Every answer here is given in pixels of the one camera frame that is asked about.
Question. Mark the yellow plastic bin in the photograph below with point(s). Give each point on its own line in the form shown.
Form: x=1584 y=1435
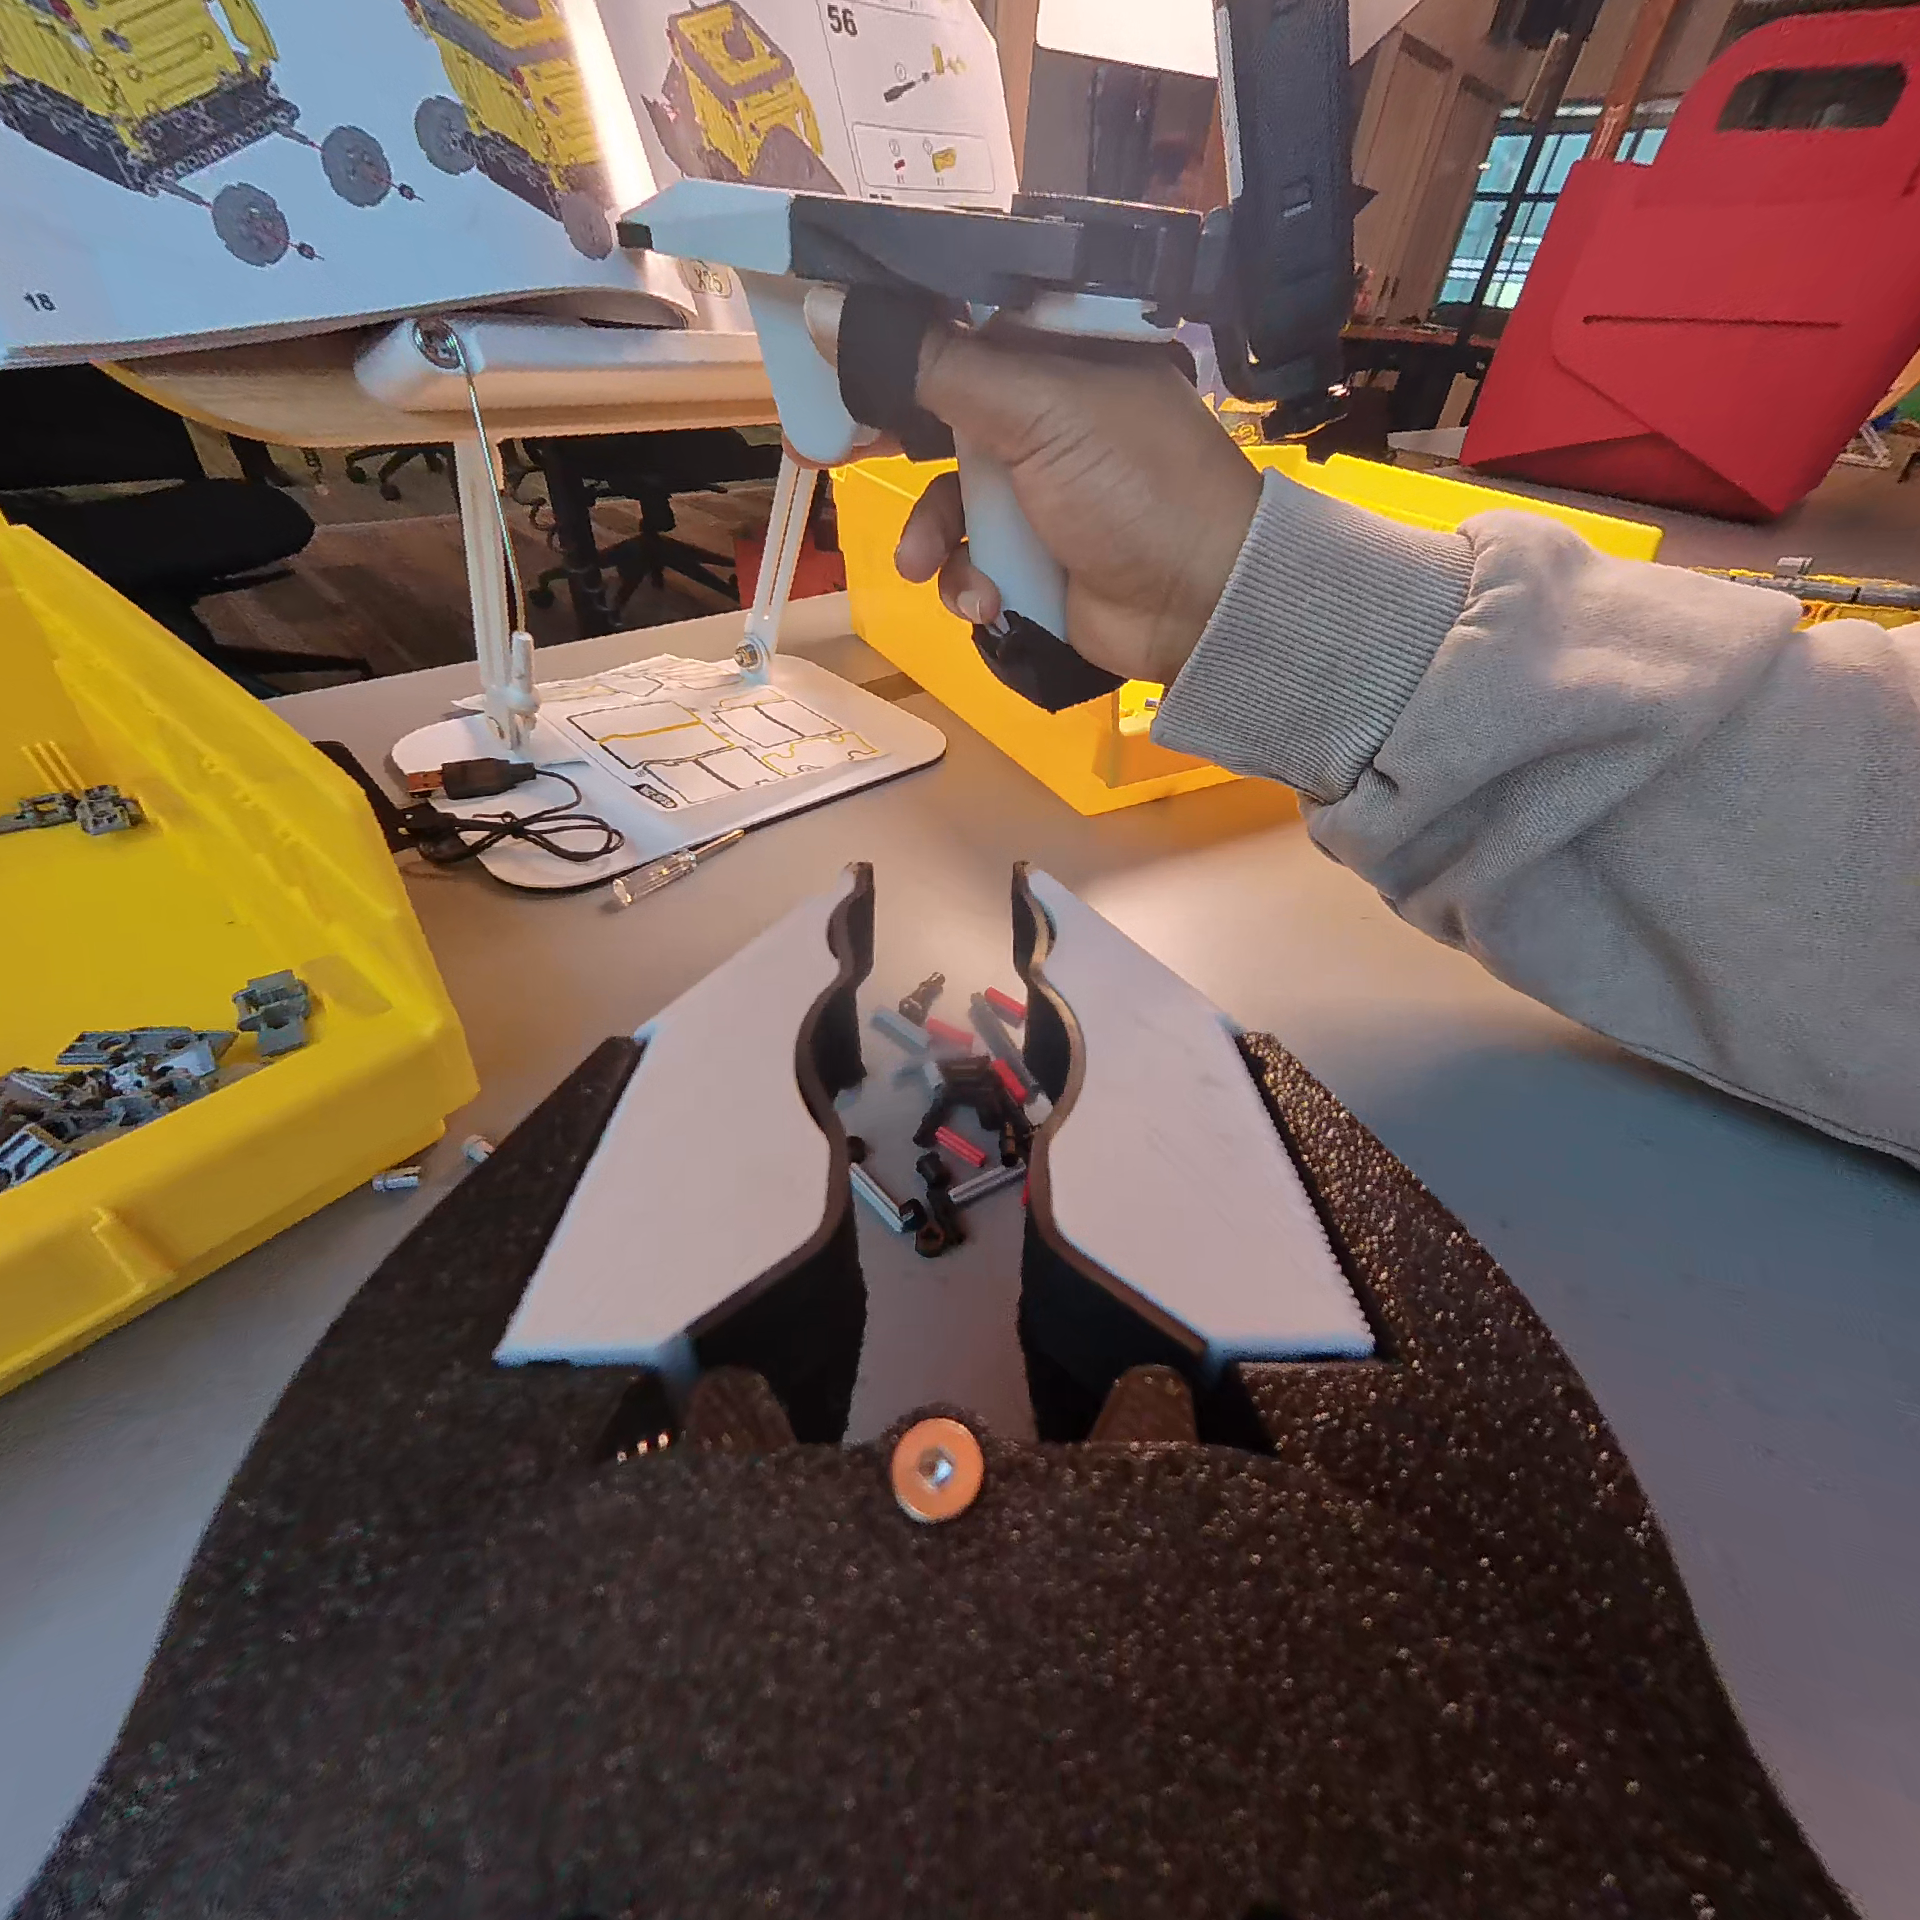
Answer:
x=149 y=902

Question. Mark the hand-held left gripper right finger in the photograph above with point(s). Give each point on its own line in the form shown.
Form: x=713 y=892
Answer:
x=1185 y=1172

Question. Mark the pile of grey track links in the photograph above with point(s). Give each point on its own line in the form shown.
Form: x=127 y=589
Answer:
x=119 y=1066

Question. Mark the black office chair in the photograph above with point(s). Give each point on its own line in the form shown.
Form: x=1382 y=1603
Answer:
x=662 y=480
x=149 y=541

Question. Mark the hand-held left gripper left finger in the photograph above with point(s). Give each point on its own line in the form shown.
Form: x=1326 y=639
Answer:
x=690 y=1172

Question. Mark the person's right hand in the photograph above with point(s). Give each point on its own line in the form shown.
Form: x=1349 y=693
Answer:
x=1126 y=480

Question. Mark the person's right forearm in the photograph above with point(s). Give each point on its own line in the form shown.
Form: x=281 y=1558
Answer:
x=1575 y=751

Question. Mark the white book stand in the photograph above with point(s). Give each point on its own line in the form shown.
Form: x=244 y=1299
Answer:
x=600 y=359

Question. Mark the orange container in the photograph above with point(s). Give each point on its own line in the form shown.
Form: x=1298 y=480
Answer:
x=788 y=563

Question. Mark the grey desk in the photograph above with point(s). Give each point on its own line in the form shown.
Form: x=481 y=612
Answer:
x=1501 y=1125

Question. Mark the yellow divided parts bin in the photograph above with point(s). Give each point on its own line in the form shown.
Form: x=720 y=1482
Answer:
x=960 y=630

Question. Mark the toy instruction booklet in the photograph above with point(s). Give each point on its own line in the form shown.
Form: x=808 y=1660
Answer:
x=224 y=271

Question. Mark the red fabric object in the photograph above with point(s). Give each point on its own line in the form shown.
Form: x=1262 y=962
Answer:
x=1695 y=300

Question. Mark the sticker sheet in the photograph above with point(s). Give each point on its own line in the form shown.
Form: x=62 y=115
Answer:
x=690 y=735

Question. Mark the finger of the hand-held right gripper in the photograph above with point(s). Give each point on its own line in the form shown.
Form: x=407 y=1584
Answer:
x=720 y=226

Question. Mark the pile of small toy pins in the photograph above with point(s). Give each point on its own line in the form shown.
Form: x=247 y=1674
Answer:
x=960 y=1096

